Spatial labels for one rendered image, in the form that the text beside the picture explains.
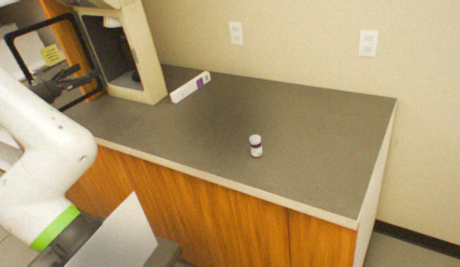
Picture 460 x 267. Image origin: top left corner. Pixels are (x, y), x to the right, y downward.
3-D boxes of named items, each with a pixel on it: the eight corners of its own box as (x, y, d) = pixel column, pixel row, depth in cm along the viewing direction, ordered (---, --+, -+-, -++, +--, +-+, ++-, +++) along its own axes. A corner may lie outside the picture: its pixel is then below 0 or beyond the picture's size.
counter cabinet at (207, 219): (127, 152, 289) (86, 57, 236) (372, 233, 195) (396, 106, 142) (62, 207, 244) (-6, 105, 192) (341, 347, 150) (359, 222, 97)
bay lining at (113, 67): (140, 63, 186) (119, -2, 165) (176, 68, 174) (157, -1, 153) (107, 83, 170) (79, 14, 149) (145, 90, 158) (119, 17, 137)
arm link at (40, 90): (33, 109, 129) (47, 113, 125) (17, 83, 123) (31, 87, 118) (46, 101, 133) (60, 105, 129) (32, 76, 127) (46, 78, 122)
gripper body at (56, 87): (48, 84, 124) (69, 73, 130) (35, 81, 128) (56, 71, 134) (57, 101, 128) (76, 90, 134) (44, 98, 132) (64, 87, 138)
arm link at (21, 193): (76, 213, 75) (9, 158, 73) (29, 264, 75) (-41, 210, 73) (96, 198, 88) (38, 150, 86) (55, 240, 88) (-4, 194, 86)
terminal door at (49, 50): (104, 88, 171) (71, 10, 148) (50, 119, 152) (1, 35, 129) (103, 88, 171) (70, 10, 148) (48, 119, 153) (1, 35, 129)
